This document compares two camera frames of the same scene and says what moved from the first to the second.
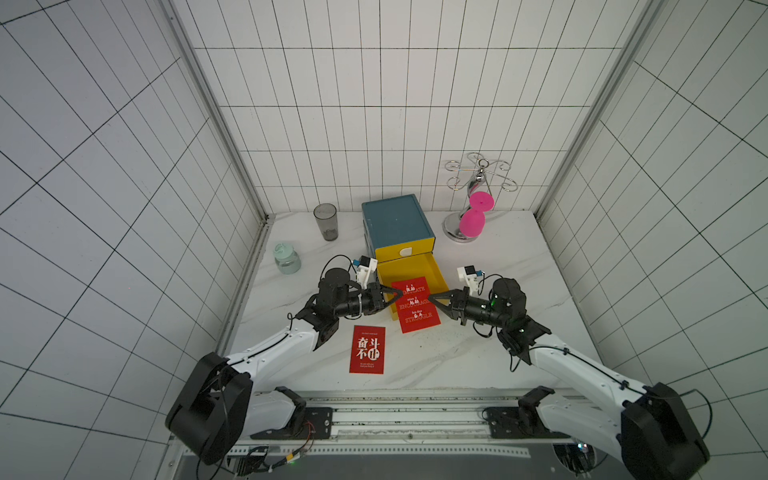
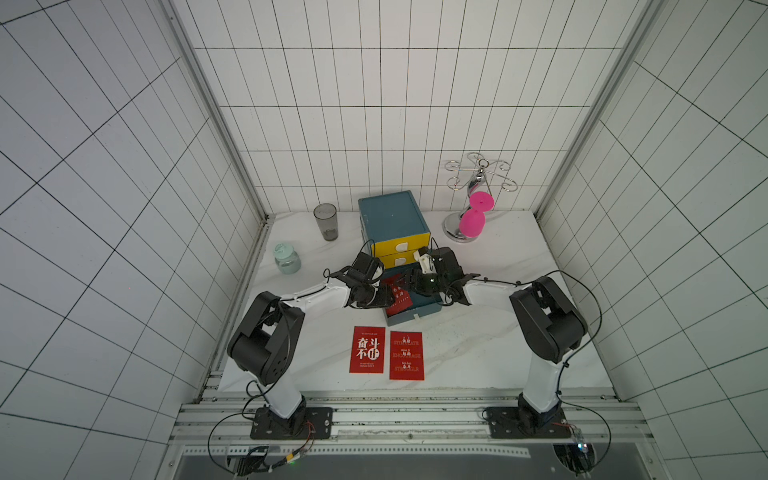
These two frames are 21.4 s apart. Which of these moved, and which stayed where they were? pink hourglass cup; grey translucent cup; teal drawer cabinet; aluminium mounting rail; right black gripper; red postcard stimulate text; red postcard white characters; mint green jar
Moved: red postcard stimulate text; teal drawer cabinet; right black gripper
Stayed: pink hourglass cup; aluminium mounting rail; grey translucent cup; mint green jar; red postcard white characters
